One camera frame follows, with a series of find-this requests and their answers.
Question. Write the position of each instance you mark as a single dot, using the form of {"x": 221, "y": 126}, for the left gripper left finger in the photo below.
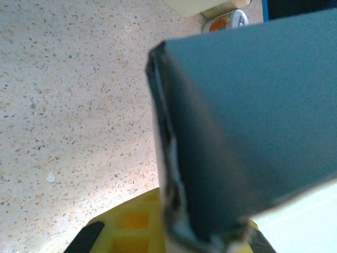
{"x": 131, "y": 226}

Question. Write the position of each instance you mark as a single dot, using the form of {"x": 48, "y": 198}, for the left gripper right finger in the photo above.
{"x": 259, "y": 239}

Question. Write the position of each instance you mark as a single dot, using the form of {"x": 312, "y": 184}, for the white paper box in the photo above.
{"x": 250, "y": 105}

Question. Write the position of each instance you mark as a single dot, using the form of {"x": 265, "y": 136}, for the small white paper scrap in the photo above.
{"x": 50, "y": 178}

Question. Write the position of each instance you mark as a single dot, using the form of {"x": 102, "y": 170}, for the orange printed tin can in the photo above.
{"x": 223, "y": 22}

